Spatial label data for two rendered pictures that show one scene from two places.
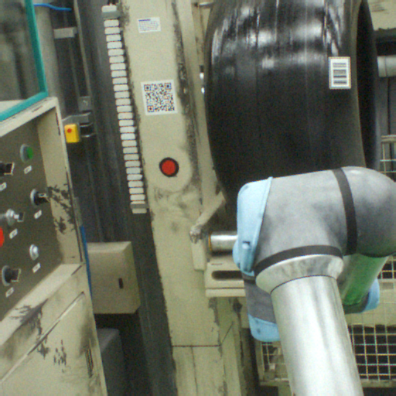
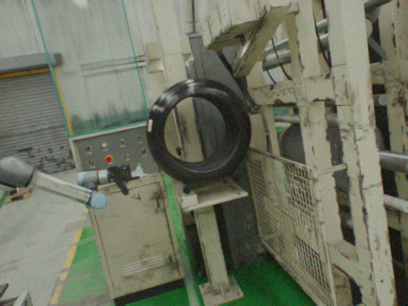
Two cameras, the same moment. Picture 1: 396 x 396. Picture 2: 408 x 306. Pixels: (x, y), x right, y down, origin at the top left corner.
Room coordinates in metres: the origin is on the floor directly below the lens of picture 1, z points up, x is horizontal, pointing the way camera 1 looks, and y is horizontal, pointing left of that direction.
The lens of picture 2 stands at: (1.40, -1.87, 1.36)
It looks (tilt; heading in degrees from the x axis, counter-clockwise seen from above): 9 degrees down; 63
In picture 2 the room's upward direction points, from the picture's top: 11 degrees counter-clockwise
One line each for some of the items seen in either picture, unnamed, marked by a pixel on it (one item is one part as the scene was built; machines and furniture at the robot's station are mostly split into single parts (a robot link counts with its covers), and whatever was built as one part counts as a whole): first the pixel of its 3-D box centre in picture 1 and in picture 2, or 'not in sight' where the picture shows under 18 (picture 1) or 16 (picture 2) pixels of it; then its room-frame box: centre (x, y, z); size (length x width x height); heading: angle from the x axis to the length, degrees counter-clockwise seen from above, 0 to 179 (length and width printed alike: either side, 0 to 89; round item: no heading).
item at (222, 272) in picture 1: (286, 267); (185, 193); (2.08, -0.17, 0.84); 0.36 x 0.09 x 0.06; 73
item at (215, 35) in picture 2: not in sight; (234, 22); (2.45, -0.42, 1.71); 0.61 x 0.25 x 0.15; 73
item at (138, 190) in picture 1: (130, 110); not in sight; (2.26, 0.13, 1.19); 0.05 x 0.04 x 0.48; 163
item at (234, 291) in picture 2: not in sight; (219, 288); (2.27, 0.04, 0.02); 0.27 x 0.27 x 0.04; 73
